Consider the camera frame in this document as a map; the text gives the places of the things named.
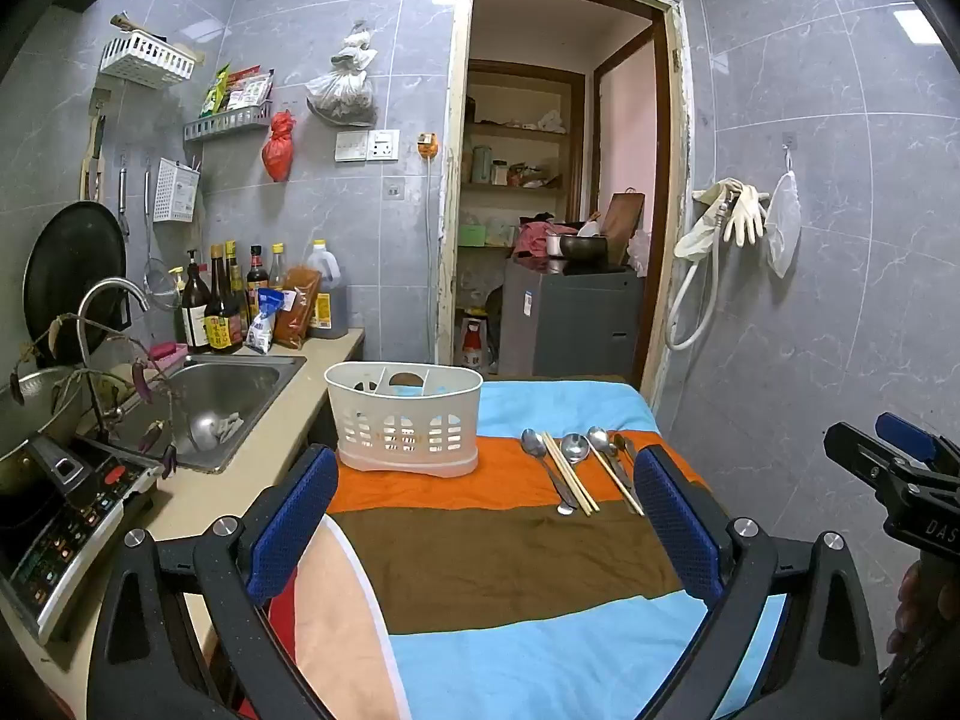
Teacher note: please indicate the pink cloth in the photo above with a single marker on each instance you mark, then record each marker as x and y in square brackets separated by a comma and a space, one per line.
[534, 236]

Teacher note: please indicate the wooden shelving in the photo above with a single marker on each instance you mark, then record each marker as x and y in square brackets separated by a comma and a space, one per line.
[574, 135]

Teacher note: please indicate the induction cooker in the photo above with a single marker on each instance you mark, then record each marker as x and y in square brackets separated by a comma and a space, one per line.
[60, 510]

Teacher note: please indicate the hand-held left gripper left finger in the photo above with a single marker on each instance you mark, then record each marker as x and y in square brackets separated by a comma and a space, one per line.
[294, 517]

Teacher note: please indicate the black round pan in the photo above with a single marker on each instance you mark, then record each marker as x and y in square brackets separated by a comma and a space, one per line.
[71, 270]

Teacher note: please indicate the white mesh bag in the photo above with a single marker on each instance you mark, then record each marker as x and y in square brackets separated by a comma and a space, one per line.
[784, 225]

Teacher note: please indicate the wooden chopstick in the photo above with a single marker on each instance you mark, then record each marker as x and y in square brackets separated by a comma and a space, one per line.
[564, 474]
[624, 480]
[616, 481]
[574, 471]

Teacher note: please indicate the white rubber glove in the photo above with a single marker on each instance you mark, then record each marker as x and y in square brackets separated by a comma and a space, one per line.
[697, 236]
[746, 214]

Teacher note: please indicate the white wall utensil holder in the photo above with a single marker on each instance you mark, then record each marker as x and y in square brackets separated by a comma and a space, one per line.
[176, 191]

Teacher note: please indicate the white wall switch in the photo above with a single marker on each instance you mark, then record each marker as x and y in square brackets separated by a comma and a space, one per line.
[351, 146]

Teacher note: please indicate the blue and white bag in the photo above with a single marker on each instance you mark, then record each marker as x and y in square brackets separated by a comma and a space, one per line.
[266, 322]

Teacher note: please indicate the dark bottle red cap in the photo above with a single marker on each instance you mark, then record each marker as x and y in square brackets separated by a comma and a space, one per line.
[256, 274]

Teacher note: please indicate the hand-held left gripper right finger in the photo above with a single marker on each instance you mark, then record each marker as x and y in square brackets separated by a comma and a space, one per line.
[675, 514]

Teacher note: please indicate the metal bowl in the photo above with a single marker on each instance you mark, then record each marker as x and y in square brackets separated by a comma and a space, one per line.
[583, 247]

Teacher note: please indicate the dark pump bottle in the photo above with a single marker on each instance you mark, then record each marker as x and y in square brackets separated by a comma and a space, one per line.
[193, 307]

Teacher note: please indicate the steel ladle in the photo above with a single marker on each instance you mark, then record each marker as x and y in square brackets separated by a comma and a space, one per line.
[204, 427]

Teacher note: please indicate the green snack packet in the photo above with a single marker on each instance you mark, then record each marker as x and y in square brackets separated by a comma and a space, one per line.
[216, 94]

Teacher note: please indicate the red seasoning packets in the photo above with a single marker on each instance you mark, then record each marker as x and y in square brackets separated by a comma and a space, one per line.
[251, 90]

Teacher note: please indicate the small steel spoon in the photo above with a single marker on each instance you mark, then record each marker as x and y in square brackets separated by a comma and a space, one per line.
[619, 441]

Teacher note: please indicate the steel sink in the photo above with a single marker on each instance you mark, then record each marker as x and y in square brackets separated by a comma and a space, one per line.
[225, 390]

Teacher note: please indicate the steel spoon with large bowl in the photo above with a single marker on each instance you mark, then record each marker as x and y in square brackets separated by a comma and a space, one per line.
[576, 448]

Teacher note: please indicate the wooden cutting board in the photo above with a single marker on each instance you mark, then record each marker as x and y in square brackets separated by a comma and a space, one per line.
[622, 229]

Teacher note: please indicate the grey cabinet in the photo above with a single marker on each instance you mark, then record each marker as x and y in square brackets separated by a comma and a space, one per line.
[570, 322]

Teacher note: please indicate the soy sauce bottle yellow label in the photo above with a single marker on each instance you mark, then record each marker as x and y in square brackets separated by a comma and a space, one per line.
[221, 319]

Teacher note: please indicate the large oil jug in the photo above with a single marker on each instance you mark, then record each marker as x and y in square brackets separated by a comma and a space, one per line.
[330, 300]

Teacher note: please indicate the person's right hand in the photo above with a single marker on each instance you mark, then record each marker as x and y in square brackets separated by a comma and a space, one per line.
[919, 607]

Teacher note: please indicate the clear bottle yellow cap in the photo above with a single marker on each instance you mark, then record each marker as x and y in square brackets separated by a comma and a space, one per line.
[277, 266]

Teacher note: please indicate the purple leaf plant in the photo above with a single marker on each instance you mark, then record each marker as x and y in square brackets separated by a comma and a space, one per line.
[96, 390]

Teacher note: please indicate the pink soap dish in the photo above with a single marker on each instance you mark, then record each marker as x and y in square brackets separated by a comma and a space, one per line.
[166, 351]

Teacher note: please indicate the curved steel faucet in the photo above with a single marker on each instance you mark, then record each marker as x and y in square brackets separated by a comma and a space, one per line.
[112, 286]

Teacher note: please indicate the green thermos cup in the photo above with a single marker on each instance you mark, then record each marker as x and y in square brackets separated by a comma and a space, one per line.
[480, 165]

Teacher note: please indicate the orange spice packet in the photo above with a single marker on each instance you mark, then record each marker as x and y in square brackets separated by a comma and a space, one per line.
[296, 307]

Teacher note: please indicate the clear hanging plastic bag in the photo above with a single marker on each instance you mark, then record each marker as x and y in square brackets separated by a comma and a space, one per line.
[343, 90]

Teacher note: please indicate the small wall socket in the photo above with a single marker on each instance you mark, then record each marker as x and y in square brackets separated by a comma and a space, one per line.
[394, 188]

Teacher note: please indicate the white wall socket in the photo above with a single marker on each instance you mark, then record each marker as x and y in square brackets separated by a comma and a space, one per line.
[382, 144]

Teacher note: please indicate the wall hook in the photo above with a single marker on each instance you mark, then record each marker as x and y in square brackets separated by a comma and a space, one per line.
[788, 142]

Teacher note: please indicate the steel pot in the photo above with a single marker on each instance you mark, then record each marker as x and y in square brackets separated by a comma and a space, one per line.
[34, 405]

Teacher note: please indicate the dark bottle yellow cap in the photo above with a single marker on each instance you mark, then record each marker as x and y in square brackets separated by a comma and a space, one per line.
[234, 262]

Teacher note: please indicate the white wall basket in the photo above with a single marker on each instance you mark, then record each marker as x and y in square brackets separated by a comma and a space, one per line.
[146, 60]

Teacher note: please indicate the door frame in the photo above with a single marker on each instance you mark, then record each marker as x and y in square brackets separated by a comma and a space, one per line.
[454, 165]

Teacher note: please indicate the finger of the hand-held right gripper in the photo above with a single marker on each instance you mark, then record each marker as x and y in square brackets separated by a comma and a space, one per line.
[855, 450]
[906, 431]

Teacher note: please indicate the striped blanket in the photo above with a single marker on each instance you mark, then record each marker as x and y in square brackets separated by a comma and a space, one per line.
[487, 562]

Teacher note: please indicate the green box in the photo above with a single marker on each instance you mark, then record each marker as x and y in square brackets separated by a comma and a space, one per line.
[471, 236]

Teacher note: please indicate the red and white bottle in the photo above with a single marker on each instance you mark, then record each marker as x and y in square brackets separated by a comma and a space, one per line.
[475, 345]

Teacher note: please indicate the grey wall shelf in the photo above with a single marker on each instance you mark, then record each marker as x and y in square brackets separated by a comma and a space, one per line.
[225, 124]

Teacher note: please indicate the wooden tongs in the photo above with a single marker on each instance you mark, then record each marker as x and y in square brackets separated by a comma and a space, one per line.
[95, 142]

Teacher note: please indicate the white plastic utensil basket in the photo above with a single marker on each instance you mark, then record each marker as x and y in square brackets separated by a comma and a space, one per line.
[405, 431]

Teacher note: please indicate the orange plug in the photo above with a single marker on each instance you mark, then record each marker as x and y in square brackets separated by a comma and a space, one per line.
[427, 145]

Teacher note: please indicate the long steel spoon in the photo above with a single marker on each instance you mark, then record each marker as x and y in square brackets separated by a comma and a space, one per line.
[598, 436]
[533, 442]

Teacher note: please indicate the red plastic bag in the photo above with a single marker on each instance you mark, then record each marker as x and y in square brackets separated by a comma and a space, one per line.
[277, 150]

